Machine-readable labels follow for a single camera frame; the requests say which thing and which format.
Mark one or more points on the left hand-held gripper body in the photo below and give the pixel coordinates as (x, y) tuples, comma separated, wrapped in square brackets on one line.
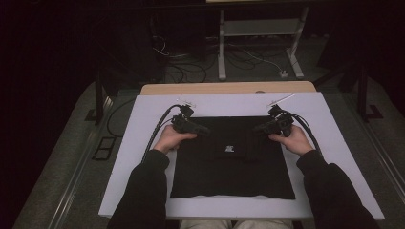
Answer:
[(181, 122)]

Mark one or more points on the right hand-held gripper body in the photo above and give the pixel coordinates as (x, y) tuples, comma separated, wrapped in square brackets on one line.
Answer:
[(281, 122)]

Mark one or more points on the black tank top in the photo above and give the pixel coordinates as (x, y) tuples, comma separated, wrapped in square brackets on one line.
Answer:
[(232, 171)]

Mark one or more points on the person's left hand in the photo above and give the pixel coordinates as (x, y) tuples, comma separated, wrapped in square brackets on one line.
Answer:
[(170, 140)]

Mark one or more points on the person's right hand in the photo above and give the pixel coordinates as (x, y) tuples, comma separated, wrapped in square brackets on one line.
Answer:
[(294, 141)]

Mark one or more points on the white board mat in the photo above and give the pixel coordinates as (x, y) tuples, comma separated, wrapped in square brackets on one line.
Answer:
[(143, 120)]

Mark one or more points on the white plug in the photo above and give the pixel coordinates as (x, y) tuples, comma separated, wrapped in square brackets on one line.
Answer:
[(283, 74)]

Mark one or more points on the black metal stand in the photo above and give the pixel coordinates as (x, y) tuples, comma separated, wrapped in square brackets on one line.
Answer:
[(99, 95), (363, 95)]

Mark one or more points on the grey metal desk frame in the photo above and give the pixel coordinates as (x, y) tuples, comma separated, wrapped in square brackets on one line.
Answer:
[(259, 28)]

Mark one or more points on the metal floor rail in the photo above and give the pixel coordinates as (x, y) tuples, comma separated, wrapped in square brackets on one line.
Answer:
[(79, 171), (390, 165)]

